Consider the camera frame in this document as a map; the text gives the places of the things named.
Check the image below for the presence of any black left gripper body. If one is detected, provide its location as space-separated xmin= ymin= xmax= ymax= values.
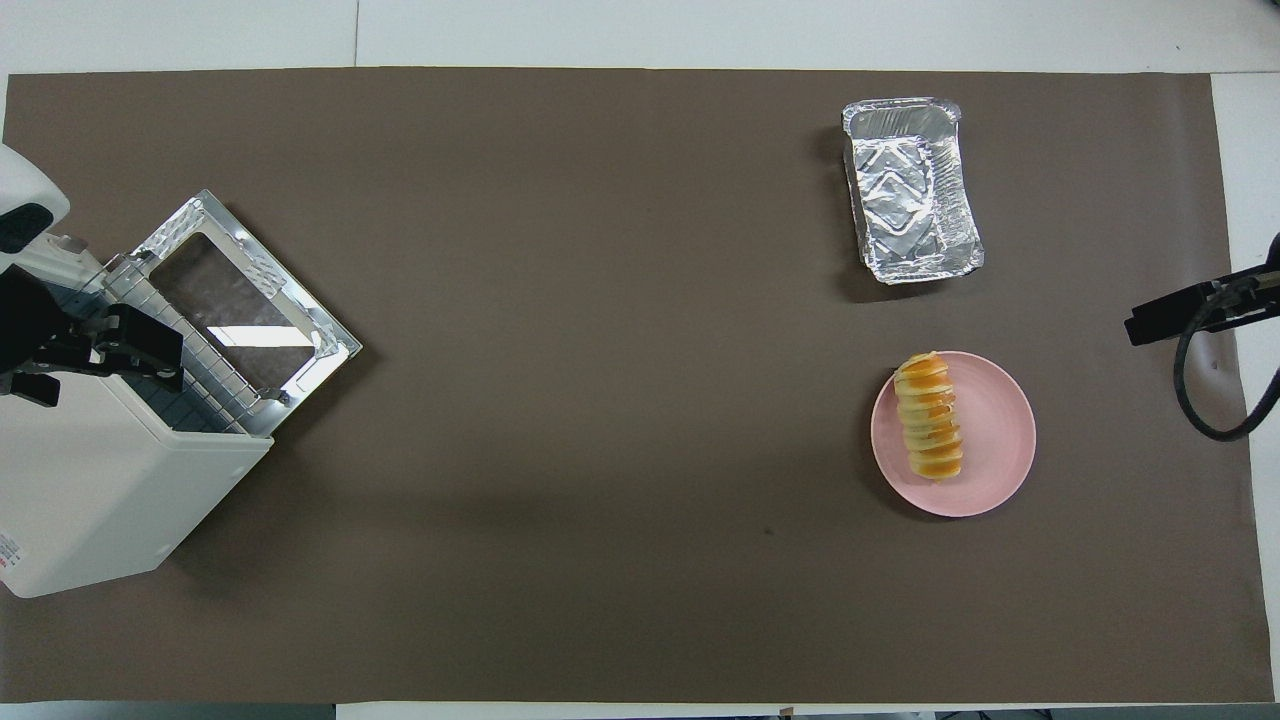
xmin=0 ymin=270 xmax=77 ymax=407

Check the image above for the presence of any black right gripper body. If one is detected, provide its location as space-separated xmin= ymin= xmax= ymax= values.
xmin=1210 ymin=262 xmax=1280 ymax=327

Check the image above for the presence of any sliced yellow bread loaf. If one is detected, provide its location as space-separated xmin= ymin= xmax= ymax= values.
xmin=893 ymin=351 xmax=966 ymax=483

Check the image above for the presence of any aluminium foil tray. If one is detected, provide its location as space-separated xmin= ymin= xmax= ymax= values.
xmin=841 ymin=97 xmax=986 ymax=287

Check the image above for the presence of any cream white toaster oven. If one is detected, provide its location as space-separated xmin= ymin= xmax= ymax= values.
xmin=0 ymin=250 xmax=275 ymax=600

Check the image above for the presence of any pink round plate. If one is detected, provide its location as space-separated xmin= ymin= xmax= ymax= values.
xmin=870 ymin=351 xmax=1037 ymax=519

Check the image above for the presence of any brown table mat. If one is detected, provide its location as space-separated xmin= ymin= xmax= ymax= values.
xmin=0 ymin=67 xmax=1277 ymax=705

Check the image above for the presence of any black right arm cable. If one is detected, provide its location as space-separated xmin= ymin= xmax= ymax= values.
xmin=1174 ymin=234 xmax=1280 ymax=443

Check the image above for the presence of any metal oven wire rack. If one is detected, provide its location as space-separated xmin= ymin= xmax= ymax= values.
xmin=100 ymin=255 xmax=263 ymax=437

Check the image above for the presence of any glass oven door metal frame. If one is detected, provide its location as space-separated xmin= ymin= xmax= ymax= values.
xmin=130 ymin=189 xmax=364 ymax=417

